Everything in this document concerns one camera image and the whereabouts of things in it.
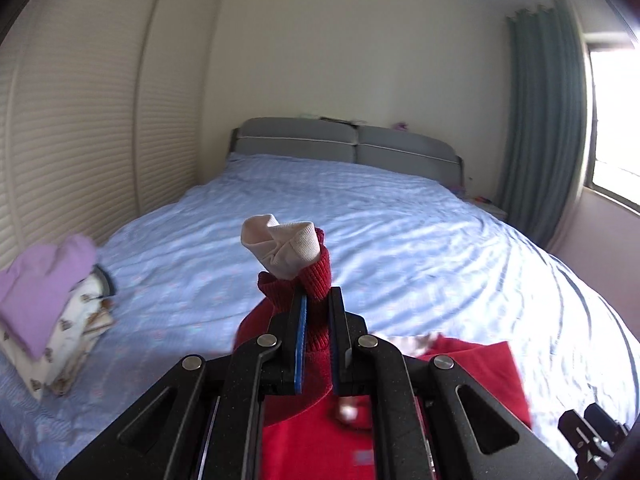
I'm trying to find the teal curtain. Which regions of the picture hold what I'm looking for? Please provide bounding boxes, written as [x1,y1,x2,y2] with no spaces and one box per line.
[497,0,594,252]

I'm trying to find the purple folded garment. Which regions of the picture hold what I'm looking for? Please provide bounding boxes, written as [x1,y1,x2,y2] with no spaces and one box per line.
[0,234,98,360]

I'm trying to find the white nightstand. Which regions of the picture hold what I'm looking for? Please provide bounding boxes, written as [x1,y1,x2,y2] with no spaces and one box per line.
[470,195,508,218]

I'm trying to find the white bear print garment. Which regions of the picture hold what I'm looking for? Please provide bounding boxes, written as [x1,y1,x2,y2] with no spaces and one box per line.
[0,266,117,401]

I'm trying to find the window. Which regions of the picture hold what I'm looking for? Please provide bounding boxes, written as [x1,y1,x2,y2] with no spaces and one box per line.
[582,35,640,212]

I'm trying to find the bed with blue sheet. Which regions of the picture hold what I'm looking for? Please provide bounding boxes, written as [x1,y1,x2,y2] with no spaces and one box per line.
[0,152,640,480]

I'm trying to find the grey padded headboard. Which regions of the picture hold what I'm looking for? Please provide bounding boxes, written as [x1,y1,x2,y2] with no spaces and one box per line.
[229,117,466,187]

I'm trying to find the red sweater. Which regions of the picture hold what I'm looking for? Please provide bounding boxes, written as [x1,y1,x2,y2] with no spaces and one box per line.
[232,214,532,480]

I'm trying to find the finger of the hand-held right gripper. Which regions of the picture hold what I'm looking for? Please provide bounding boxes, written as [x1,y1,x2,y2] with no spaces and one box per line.
[557,402,632,480]

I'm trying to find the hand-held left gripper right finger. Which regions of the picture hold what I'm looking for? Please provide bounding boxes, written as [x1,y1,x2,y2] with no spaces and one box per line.
[327,286,578,480]

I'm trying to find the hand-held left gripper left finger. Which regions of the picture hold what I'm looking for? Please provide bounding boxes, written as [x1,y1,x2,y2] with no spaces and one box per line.
[56,294,307,480]

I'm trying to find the white louvered wardrobe doors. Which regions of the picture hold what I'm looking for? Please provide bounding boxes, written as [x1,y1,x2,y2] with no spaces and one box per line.
[0,0,223,272]

